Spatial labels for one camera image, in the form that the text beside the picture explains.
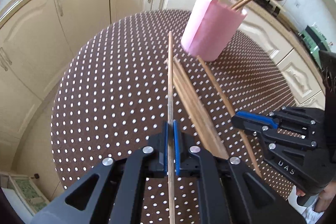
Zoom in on wooden chopstick eight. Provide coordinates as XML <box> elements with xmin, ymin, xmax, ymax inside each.
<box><xmin>171</xmin><ymin>56</ymin><xmax>229</xmax><ymax>160</ymax></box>

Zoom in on wooden chopstick seven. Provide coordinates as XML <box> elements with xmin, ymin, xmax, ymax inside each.
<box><xmin>197</xmin><ymin>56</ymin><xmax>262</xmax><ymax>178</ymax></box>

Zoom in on wooden chopstick six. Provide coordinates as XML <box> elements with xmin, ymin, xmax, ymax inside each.
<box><xmin>167</xmin><ymin>31</ymin><xmax>176</xmax><ymax>224</ymax></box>

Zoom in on wooden chopstick ten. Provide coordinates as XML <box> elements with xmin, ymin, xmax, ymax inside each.
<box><xmin>173</xmin><ymin>59</ymin><xmax>210</xmax><ymax>149</ymax></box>

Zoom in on person right hand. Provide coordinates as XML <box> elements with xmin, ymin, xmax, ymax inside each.
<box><xmin>302</xmin><ymin>179</ymin><xmax>335</xmax><ymax>216</ymax></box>

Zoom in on green electric cooker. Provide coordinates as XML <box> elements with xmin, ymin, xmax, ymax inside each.
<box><xmin>299</xmin><ymin>26</ymin><xmax>329</xmax><ymax>57</ymax></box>

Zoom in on pink paper cup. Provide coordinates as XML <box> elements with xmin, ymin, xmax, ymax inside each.
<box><xmin>181</xmin><ymin>0</ymin><xmax>247</xmax><ymax>61</ymax></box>

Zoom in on brown polka dot tablecloth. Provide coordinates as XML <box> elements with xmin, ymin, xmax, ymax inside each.
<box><xmin>49</xmin><ymin>9</ymin><xmax>297</xmax><ymax>224</ymax></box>

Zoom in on lower cream cabinets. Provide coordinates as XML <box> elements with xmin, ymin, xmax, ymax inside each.
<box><xmin>1</xmin><ymin>0</ymin><xmax>195</xmax><ymax>170</ymax></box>

